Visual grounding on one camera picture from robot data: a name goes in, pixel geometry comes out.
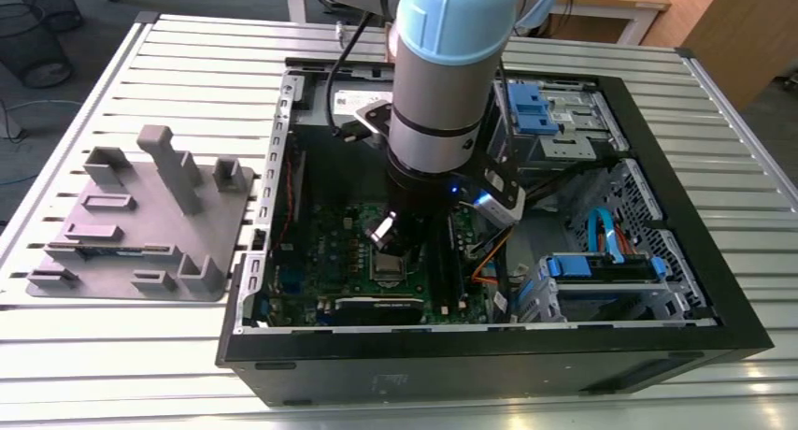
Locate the metal socket cover frame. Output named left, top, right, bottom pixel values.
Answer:
left=371, top=251, right=410, bottom=282

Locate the black RAM slot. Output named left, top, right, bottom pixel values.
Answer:
left=429, top=242, right=451, bottom=312
left=443, top=214, right=470, bottom=309

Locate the green motherboard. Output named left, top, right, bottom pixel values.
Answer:
left=266, top=186, right=495, bottom=329

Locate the grey flange plate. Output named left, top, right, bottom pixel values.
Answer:
left=353, top=100, right=395, bottom=146

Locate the black graphics card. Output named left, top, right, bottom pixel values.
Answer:
left=333, top=295, right=429, bottom=327

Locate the grey metal drive cage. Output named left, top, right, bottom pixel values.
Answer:
left=495, top=79, right=631, bottom=188

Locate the grey power supply unit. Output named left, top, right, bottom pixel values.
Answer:
left=291, top=79, right=395, bottom=193

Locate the empty blue disk carrier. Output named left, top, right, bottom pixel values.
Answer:
left=509, top=278, right=566, bottom=324

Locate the hard disk in blue carrier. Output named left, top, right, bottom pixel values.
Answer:
left=546, top=253, right=668, bottom=282

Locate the black open PC case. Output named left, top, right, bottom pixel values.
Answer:
left=215, top=55, right=777, bottom=408

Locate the metal disk bay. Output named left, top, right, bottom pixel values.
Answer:
left=507, top=251, right=716, bottom=324

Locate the grey plastic parts rack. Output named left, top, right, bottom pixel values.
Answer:
left=24, top=124, right=261, bottom=304

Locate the RAM stick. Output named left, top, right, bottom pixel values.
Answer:
left=72, top=245, right=171, bottom=258

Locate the wooden cabinet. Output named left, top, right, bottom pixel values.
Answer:
left=641, top=0, right=798, bottom=112

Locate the small glossy wrist camera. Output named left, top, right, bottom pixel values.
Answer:
left=365, top=211, right=401, bottom=247

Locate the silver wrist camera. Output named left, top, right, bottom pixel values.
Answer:
left=470, top=186, right=529, bottom=228

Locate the orange wire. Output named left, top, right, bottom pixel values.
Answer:
left=471, top=242, right=510, bottom=289

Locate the black sleeved wire bundle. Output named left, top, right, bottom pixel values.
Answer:
left=467, top=160, right=619, bottom=256

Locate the blue plastic drive rail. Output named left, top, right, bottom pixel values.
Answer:
left=506, top=82, right=551, bottom=114
left=515, top=111, right=561, bottom=136

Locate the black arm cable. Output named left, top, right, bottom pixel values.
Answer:
left=495, top=60, right=521, bottom=139
left=326, top=12, right=375, bottom=144

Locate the blue data wire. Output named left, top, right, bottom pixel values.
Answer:
left=587, top=206, right=629, bottom=264

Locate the white metal desk frame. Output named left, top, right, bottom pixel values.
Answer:
left=80, top=0, right=311, bottom=24

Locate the black wire mesh basket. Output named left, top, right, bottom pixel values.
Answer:
left=0, top=0, right=87, bottom=91

